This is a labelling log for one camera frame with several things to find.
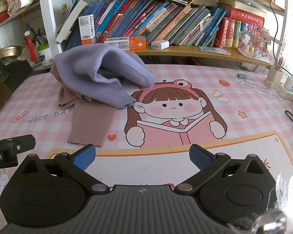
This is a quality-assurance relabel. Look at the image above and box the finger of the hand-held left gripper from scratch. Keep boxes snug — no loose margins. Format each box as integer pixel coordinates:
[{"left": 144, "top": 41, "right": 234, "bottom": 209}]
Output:
[{"left": 0, "top": 132, "right": 36, "bottom": 154}]

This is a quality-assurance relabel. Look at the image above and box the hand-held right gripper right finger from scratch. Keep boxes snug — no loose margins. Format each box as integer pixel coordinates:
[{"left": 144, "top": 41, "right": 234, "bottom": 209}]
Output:
[{"left": 174, "top": 144, "right": 269, "bottom": 195}]

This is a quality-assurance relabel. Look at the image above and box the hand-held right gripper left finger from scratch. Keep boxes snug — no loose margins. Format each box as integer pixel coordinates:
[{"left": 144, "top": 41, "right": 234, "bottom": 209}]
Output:
[{"left": 16, "top": 144, "right": 110, "bottom": 195}]

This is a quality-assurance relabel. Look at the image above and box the purple and brown knit sweater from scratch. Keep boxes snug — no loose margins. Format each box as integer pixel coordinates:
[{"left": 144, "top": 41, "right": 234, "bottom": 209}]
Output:
[{"left": 50, "top": 43, "right": 156, "bottom": 148}]

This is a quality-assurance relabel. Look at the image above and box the pink checkered cartoon desk mat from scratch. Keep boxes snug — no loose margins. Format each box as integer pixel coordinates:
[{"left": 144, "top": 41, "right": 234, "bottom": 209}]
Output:
[{"left": 0, "top": 63, "right": 293, "bottom": 234}]

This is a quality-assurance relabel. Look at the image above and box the dark bag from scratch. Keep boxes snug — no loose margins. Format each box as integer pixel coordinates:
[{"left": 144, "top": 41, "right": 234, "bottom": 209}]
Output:
[{"left": 0, "top": 57, "right": 33, "bottom": 93}]

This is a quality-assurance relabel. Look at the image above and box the white jar with green lid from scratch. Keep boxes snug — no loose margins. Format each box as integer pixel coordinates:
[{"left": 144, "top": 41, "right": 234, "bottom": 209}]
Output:
[{"left": 37, "top": 43, "right": 54, "bottom": 67}]

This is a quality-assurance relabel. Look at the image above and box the gold round tin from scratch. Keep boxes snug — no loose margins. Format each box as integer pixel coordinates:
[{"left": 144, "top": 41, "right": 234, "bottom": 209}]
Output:
[{"left": 0, "top": 46, "right": 22, "bottom": 59}]

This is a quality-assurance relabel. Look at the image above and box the red tassel ornament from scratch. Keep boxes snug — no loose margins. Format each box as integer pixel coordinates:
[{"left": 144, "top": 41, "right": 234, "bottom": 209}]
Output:
[{"left": 24, "top": 30, "right": 38, "bottom": 62}]

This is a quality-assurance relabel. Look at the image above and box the bundle of pens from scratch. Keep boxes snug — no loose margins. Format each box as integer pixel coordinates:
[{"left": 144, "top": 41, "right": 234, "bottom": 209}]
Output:
[{"left": 22, "top": 27, "right": 48, "bottom": 49}]

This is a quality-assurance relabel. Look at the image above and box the blue paper card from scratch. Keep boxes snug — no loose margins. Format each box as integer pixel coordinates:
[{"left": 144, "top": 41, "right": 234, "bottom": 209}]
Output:
[{"left": 199, "top": 46, "right": 231, "bottom": 55}]

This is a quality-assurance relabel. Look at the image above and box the wooden bookshelf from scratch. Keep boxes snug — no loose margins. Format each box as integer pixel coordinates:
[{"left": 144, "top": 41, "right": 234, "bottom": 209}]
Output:
[{"left": 38, "top": 0, "right": 286, "bottom": 69}]

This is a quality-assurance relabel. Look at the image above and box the white power strip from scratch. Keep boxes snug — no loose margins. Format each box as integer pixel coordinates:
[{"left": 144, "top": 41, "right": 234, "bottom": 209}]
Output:
[{"left": 280, "top": 72, "right": 293, "bottom": 101}]

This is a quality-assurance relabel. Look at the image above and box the beige pen holder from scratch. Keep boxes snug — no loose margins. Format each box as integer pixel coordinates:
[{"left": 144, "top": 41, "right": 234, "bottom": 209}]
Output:
[{"left": 266, "top": 57, "right": 284, "bottom": 88}]

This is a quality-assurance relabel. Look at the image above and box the white charger adapter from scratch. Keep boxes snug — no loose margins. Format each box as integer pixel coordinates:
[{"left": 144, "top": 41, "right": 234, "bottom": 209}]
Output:
[{"left": 151, "top": 40, "right": 170, "bottom": 50}]

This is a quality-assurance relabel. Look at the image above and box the white orange toothpaste box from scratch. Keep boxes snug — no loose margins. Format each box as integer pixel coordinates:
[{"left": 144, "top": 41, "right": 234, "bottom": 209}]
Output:
[
  {"left": 78, "top": 15, "right": 96, "bottom": 45},
  {"left": 104, "top": 36, "right": 147, "bottom": 51}
]

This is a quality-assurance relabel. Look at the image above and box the jar of colourful paper stars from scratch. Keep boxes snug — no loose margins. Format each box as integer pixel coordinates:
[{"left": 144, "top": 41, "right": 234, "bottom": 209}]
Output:
[{"left": 238, "top": 27, "right": 271, "bottom": 59}]

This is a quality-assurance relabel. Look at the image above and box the row of books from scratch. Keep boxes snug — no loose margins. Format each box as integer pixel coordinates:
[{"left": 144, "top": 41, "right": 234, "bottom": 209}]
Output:
[{"left": 56, "top": 0, "right": 265, "bottom": 49}]

